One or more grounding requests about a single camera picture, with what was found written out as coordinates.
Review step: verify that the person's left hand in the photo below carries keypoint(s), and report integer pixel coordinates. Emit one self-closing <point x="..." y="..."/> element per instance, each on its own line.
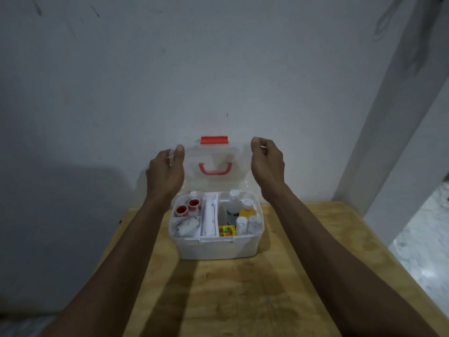
<point x="163" y="177"/>

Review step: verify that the person's left forearm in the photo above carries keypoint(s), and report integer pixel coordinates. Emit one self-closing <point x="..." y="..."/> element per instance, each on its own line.
<point x="115" y="277"/>

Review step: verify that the person's right hand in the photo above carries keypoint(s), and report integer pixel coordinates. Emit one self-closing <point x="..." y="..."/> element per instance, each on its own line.
<point x="268" y="168"/>

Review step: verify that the person's right forearm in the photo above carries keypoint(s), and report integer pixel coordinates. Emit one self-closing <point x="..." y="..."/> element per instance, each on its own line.
<point x="336" y="273"/>

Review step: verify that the white plastic storage box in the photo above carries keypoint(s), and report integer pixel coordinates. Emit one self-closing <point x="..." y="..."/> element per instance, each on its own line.
<point x="214" y="248"/>

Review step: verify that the person's right thumb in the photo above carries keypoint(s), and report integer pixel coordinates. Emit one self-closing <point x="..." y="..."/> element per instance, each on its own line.
<point x="255" y="147"/>

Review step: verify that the small white bottle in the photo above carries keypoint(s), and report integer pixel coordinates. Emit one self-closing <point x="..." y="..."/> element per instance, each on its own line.
<point x="241" y="226"/>
<point x="254" y="224"/>

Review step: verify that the white removable divider tray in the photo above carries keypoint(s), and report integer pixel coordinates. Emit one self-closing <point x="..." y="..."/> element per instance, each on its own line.
<point x="209" y="217"/>

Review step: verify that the clear plastic box lid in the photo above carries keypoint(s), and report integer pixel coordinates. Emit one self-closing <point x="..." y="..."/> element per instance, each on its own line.
<point x="214" y="154"/>

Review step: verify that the person's left thumb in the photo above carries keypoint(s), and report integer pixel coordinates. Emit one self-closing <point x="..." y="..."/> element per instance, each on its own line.
<point x="180" y="156"/>

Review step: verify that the yellow bottle with white cap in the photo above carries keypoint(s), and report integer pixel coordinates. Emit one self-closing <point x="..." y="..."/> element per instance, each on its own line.
<point x="247" y="210"/>

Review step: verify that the wrapped white gauze roll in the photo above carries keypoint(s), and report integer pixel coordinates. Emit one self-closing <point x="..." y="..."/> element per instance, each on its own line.
<point x="187" y="226"/>

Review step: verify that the red tape roll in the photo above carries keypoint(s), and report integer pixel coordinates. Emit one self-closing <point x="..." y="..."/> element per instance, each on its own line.
<point x="181" y="210"/>
<point x="194" y="204"/>

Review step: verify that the clear bottle with white cap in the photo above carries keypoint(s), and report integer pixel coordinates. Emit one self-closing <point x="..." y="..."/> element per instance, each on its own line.
<point x="233" y="207"/>

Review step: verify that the small yellow box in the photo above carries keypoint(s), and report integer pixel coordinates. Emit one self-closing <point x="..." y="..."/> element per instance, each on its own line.
<point x="226" y="231"/>

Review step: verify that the red lid latch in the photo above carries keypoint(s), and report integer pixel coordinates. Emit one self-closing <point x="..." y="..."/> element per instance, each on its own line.
<point x="214" y="140"/>

